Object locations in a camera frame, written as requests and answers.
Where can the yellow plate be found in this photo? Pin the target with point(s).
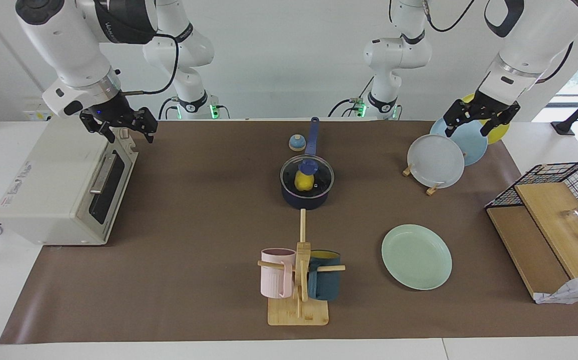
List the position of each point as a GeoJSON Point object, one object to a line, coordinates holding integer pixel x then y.
{"type": "Point", "coordinates": [499, 131]}

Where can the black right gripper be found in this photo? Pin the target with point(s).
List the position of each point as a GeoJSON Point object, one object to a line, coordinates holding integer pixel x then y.
{"type": "Point", "coordinates": [111, 115]}

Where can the pink mug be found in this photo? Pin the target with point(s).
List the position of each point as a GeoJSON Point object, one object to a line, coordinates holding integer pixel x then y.
{"type": "Point", "coordinates": [273, 275]}

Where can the light green plate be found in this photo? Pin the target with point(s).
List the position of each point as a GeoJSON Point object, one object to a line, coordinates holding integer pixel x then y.
{"type": "Point", "coordinates": [416, 257]}

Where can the brown table mat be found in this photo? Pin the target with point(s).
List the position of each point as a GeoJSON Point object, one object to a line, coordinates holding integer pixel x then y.
{"type": "Point", "coordinates": [193, 250]}

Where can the dark teal mug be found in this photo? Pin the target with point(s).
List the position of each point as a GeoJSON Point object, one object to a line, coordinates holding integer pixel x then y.
{"type": "Point", "coordinates": [326, 285]}

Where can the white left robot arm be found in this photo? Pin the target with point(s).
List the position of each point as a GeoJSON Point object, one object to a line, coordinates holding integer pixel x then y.
{"type": "Point", "coordinates": [534, 40]}

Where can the beige toaster oven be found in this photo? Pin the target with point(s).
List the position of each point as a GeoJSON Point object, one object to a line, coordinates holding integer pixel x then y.
{"type": "Point", "coordinates": [43, 200]}

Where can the glass lid with blue knob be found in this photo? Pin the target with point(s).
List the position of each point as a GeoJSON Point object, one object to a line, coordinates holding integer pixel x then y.
{"type": "Point", "coordinates": [310, 165]}

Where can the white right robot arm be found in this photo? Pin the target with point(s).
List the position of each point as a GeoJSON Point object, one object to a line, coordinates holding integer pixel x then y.
{"type": "Point", "coordinates": [68, 45]}

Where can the grey plate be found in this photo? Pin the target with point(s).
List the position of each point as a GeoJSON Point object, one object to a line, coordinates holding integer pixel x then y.
{"type": "Point", "coordinates": [434, 162]}

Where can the yellow potato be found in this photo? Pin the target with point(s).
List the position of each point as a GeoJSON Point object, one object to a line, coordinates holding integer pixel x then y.
{"type": "Point", "coordinates": [304, 184]}

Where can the wooden mug tree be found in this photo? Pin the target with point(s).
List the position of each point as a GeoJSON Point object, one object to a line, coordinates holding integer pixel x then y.
{"type": "Point", "coordinates": [299, 315]}

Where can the wooden plate rack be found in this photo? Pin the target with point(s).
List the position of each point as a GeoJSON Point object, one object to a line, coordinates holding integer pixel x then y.
{"type": "Point", "coordinates": [407, 171]}

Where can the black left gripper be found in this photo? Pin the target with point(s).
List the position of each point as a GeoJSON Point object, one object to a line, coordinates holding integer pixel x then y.
{"type": "Point", "coordinates": [489, 107]}

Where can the white socket box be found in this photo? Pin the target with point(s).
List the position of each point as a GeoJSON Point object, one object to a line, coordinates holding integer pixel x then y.
{"type": "Point", "coordinates": [36, 116]}

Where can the light blue plate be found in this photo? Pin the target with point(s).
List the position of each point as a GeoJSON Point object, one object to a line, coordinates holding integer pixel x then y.
{"type": "Point", "coordinates": [474, 145]}

